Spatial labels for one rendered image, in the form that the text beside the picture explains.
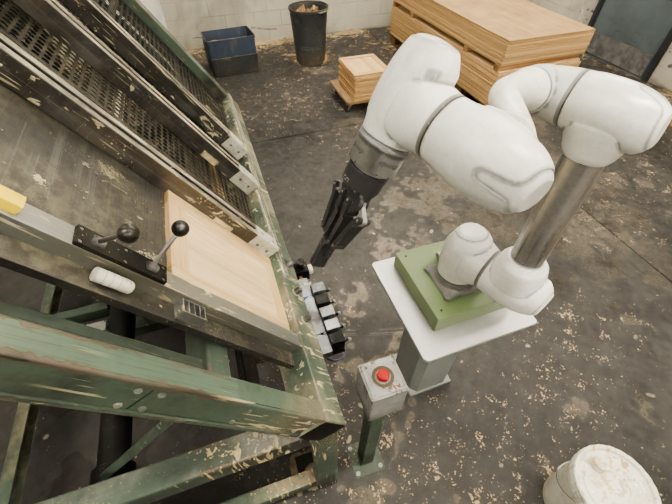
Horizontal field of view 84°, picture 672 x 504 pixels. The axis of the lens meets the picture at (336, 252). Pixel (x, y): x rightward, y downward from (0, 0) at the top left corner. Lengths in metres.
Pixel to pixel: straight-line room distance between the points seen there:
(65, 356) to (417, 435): 1.74
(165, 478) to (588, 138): 1.41
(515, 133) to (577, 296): 2.45
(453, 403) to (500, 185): 1.81
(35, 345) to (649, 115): 1.15
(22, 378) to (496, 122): 0.73
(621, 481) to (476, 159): 1.67
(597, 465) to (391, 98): 1.67
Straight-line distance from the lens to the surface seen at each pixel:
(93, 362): 0.70
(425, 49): 0.58
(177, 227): 0.87
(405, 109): 0.57
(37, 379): 0.71
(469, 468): 2.15
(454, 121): 0.54
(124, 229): 0.75
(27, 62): 1.15
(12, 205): 0.80
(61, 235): 0.83
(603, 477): 1.98
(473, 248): 1.35
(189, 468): 1.32
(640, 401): 2.69
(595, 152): 1.05
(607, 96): 1.03
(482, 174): 0.52
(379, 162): 0.61
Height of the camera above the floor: 2.01
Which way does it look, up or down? 48 degrees down
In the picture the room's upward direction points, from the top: straight up
